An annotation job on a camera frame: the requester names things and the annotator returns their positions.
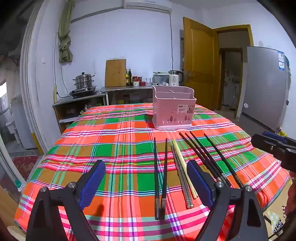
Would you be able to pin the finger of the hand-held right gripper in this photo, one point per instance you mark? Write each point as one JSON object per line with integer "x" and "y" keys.
{"x": 266, "y": 143}
{"x": 275, "y": 135}

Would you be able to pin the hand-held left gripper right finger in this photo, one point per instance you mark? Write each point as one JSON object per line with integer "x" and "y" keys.
{"x": 200, "y": 183}

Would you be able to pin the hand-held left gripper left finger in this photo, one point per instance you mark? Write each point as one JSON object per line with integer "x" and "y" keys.
{"x": 92, "y": 183}

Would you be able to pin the pink plastic utensil basket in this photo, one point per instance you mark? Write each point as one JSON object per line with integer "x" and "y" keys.
{"x": 166, "y": 111}

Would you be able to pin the yellow snack bag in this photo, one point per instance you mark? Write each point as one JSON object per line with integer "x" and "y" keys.
{"x": 281, "y": 133}

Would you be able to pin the plaid tablecloth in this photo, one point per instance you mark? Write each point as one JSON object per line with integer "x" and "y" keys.
{"x": 92, "y": 143}

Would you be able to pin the silver refrigerator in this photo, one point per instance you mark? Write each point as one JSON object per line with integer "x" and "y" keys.
{"x": 261, "y": 88}

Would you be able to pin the red patterned rug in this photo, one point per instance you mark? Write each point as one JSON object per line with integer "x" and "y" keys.
{"x": 25, "y": 166}

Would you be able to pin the metal kitchen shelf table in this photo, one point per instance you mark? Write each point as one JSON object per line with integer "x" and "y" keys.
{"x": 69, "y": 109}

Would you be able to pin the gas stove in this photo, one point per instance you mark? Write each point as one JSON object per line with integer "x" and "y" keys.
{"x": 83, "y": 92}

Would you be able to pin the cream power strip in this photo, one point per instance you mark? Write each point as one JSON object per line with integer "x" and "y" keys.
{"x": 55, "y": 93}

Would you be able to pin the steel steamer pot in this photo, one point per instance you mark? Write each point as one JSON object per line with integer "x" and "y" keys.
{"x": 83, "y": 81}

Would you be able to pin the yellow wooden door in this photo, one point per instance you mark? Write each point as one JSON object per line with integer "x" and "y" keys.
{"x": 198, "y": 64}

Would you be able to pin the white electric kettle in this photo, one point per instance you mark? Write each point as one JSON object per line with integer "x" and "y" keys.
{"x": 174, "y": 80}

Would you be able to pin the yellow oil bottle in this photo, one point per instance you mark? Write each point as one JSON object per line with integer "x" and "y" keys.
{"x": 127, "y": 78}

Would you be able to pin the clear plastic container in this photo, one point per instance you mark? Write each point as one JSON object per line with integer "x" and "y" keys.
{"x": 160, "y": 80}

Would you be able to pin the dark green bottle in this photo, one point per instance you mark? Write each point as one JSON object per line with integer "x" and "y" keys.
{"x": 130, "y": 77}

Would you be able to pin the wooden cutting board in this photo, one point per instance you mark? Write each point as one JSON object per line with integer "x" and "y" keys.
{"x": 115, "y": 73}

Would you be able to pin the green hanging cloth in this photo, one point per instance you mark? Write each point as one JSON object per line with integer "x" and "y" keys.
{"x": 66, "y": 34}

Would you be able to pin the white air conditioner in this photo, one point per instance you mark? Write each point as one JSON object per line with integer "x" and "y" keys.
{"x": 148, "y": 5}

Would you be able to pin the wooden door frame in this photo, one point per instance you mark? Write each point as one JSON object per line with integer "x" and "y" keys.
{"x": 233, "y": 27}

